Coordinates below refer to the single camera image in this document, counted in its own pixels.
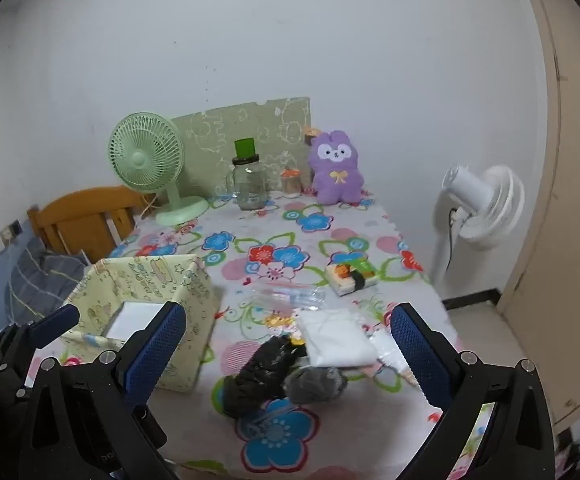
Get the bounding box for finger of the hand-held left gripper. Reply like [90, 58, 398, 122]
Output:
[0, 304, 81, 411]

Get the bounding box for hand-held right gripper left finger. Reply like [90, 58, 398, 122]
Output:
[17, 301, 188, 480]

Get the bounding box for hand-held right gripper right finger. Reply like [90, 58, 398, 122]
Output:
[390, 302, 555, 480]

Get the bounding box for small clear packet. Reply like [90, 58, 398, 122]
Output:
[370, 332, 421, 388]

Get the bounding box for yellow printed storage box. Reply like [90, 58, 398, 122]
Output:
[60, 255, 221, 393]

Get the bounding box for white cloth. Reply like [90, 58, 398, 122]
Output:
[295, 308, 377, 368]

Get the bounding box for sushi print tissue packet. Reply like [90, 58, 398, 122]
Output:
[326, 258, 379, 297]

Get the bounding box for black knitted sock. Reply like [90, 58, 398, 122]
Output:
[222, 335, 308, 418]

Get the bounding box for grey fabric pouch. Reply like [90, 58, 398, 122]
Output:
[284, 365, 348, 404]

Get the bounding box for cartoon print tissue packet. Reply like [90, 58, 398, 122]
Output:
[262, 310, 308, 348]

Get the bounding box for clear plastic bag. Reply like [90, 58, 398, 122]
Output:
[252, 282, 328, 311]

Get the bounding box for grey plaid cloth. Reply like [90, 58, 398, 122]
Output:
[2, 237, 91, 321]

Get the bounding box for white standing fan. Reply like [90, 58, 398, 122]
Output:
[427, 163, 525, 286]

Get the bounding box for green desk fan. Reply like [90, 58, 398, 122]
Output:
[108, 114, 209, 227]

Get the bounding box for glass jar with green lid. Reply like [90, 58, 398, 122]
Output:
[226, 138, 267, 211]

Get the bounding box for purple plush bunny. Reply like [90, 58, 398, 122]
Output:
[307, 130, 365, 206]

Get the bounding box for beige door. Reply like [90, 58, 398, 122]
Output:
[497, 0, 580, 431]

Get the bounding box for small jar with orange lid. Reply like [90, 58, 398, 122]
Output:
[281, 167, 302, 196]

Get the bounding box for green printed board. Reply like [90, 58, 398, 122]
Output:
[172, 97, 311, 198]

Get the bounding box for wall socket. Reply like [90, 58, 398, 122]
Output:
[0, 220, 22, 246]

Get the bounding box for black fan cable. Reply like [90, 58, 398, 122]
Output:
[444, 207, 458, 276]

